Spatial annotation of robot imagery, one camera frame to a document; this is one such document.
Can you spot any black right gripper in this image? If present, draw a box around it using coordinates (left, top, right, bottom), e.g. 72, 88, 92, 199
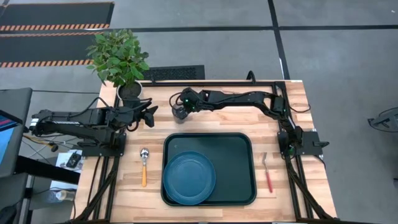
172, 87, 203, 120

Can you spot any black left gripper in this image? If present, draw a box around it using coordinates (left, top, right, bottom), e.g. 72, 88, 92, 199
115, 105, 159, 128

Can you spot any faceted blue-grey cup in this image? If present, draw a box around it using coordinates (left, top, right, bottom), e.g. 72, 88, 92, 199
172, 104, 189, 123

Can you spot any metal spoon with orange handle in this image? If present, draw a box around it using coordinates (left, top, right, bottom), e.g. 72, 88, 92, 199
139, 147, 150, 188

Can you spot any metal fork with red handle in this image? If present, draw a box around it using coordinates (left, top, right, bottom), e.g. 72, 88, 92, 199
262, 152, 274, 194

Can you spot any blue round plate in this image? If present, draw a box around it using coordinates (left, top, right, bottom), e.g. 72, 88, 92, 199
162, 151, 217, 206

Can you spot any dark green plastic tray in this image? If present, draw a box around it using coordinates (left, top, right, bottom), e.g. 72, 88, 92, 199
160, 133, 257, 207

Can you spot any white plant pot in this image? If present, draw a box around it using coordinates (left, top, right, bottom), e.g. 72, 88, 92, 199
116, 80, 144, 108

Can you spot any black perforated floor mat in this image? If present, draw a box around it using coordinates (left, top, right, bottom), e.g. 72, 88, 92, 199
141, 65, 206, 81

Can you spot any green leafy potted plant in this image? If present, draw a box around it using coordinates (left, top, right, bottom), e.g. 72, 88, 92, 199
86, 29, 150, 88

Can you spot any small black handheld device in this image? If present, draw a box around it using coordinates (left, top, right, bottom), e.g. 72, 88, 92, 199
65, 151, 82, 169

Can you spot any white paper sheet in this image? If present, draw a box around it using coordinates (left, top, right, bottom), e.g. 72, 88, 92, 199
55, 149, 83, 174

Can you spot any black side desk beam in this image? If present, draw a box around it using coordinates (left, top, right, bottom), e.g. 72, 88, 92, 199
14, 155, 81, 185

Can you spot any clear plastic bottle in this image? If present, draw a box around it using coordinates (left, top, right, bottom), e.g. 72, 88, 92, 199
49, 189, 76, 203

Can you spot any black mat with hazard stripes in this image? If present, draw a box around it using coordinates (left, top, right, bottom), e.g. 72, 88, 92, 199
0, 30, 105, 68
0, 1, 115, 32

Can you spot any monitor with bright screen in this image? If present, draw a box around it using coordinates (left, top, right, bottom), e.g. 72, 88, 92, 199
0, 109, 25, 179

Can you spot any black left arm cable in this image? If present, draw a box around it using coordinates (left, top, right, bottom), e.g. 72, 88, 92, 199
68, 96, 110, 119

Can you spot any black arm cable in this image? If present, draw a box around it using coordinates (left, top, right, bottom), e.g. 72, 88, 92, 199
68, 96, 110, 119
287, 103, 312, 114

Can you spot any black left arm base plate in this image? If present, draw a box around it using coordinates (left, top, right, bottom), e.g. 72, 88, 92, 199
81, 133, 127, 157

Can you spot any yellow cable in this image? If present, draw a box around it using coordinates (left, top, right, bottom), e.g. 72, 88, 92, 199
22, 133, 60, 149

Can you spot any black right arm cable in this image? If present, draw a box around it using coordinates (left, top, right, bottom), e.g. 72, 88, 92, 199
287, 103, 312, 114

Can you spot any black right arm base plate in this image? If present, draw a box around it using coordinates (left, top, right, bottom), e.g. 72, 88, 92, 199
277, 130, 330, 157

